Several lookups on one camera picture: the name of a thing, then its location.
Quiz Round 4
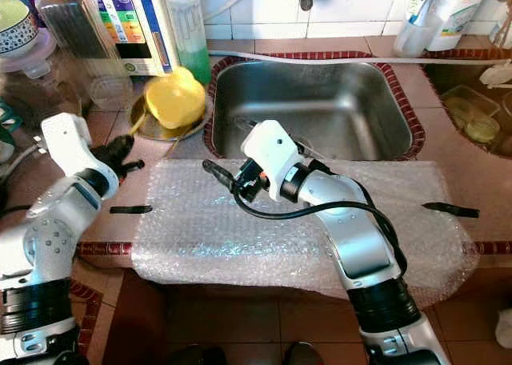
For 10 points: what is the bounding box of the stainless steel bowl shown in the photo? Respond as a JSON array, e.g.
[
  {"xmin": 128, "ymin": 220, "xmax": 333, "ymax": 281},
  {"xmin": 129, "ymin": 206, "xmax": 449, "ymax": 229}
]
[{"xmin": 127, "ymin": 88, "xmax": 214, "ymax": 143}]

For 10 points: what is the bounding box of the small clear glass cup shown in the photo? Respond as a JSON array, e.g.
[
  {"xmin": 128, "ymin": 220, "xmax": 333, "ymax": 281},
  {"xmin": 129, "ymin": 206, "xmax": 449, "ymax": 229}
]
[{"xmin": 87, "ymin": 74, "xmax": 134, "ymax": 111}]

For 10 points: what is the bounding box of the clear bubble wrap sheet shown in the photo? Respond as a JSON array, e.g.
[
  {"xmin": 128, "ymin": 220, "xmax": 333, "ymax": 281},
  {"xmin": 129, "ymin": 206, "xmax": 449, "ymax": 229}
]
[{"xmin": 131, "ymin": 158, "xmax": 481, "ymax": 299}]

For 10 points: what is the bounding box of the stainless steel sink basin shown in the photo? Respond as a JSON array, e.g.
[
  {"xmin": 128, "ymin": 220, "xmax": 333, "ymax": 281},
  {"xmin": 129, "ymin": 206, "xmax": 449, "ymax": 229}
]
[{"xmin": 202, "ymin": 52, "xmax": 427, "ymax": 162}]

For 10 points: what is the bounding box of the green dish soap bottle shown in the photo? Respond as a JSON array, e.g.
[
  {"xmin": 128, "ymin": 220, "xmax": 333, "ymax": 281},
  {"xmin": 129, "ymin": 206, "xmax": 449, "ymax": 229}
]
[{"xmin": 166, "ymin": 0, "xmax": 214, "ymax": 85}]

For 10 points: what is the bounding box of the plastic jar with pink lid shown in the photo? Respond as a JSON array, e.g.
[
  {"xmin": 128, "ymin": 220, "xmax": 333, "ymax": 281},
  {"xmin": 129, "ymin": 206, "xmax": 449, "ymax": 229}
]
[{"xmin": 0, "ymin": 32, "xmax": 82, "ymax": 131}]

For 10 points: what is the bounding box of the white water ionizer appliance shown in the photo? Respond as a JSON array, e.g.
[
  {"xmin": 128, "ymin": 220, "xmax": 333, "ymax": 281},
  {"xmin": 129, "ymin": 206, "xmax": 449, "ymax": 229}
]
[{"xmin": 83, "ymin": 0, "xmax": 176, "ymax": 77}]

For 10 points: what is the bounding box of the clear jar with orange lid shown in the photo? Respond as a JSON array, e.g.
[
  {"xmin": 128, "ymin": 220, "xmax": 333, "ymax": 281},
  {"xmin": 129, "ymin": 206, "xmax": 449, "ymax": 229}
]
[{"xmin": 31, "ymin": 0, "xmax": 122, "ymax": 79}]

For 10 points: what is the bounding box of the green patterned ceramic bowl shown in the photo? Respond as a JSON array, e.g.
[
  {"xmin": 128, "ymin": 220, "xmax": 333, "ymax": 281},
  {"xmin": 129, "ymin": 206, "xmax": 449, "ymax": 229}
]
[{"xmin": 0, "ymin": 0, "xmax": 40, "ymax": 58}]

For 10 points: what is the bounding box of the clear tumbler with toothbrush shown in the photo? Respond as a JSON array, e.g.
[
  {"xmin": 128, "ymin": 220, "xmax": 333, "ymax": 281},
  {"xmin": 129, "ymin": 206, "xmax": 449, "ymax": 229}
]
[{"xmin": 393, "ymin": 0, "xmax": 446, "ymax": 58}]

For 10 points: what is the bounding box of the clear plastic food container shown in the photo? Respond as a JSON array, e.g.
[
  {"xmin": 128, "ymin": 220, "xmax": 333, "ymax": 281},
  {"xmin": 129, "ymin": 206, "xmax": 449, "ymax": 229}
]
[{"xmin": 439, "ymin": 84, "xmax": 502, "ymax": 147}]

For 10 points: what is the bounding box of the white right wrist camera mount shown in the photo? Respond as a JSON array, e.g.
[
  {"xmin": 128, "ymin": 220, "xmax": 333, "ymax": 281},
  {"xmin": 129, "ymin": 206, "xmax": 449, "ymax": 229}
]
[{"xmin": 239, "ymin": 118, "xmax": 306, "ymax": 203}]

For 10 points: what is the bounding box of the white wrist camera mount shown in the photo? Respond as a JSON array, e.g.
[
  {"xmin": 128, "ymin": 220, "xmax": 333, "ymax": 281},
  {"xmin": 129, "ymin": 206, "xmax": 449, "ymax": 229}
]
[
  {"xmin": 239, "ymin": 118, "xmax": 306, "ymax": 203},
  {"xmin": 41, "ymin": 112, "xmax": 106, "ymax": 178}
]

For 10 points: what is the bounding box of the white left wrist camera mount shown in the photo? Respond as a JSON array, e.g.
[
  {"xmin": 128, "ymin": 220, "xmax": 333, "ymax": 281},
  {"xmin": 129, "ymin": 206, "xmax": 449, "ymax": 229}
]
[{"xmin": 41, "ymin": 112, "xmax": 106, "ymax": 178}]

